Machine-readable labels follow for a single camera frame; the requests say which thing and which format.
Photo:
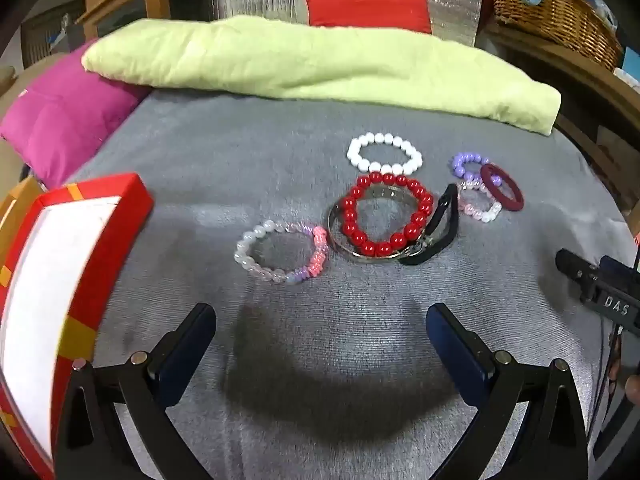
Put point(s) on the magenta pillow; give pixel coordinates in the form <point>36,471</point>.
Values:
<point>65,120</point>

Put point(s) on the grey blanket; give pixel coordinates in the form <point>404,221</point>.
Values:
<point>225,160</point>

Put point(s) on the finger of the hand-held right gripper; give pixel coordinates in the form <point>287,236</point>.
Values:
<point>575,265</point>
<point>622,271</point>

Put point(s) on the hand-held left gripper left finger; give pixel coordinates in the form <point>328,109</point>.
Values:
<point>187,357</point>

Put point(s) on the wicker basket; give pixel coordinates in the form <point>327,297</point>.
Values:
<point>560,15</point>

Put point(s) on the red pillow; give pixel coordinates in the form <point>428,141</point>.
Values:
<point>370,10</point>

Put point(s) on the wooden shelf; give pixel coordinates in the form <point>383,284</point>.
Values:
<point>590,90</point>

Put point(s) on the light green folded blanket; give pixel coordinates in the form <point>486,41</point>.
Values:
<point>300,65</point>

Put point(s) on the person's right hand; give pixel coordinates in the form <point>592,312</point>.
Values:
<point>634,390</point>

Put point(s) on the red jewelry box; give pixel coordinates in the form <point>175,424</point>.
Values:
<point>122,220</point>

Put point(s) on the dark slatted unit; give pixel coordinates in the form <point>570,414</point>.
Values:
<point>45,40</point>

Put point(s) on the silver metal bangle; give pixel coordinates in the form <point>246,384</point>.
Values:
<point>336,237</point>

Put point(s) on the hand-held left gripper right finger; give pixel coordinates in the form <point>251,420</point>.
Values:
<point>455,355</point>

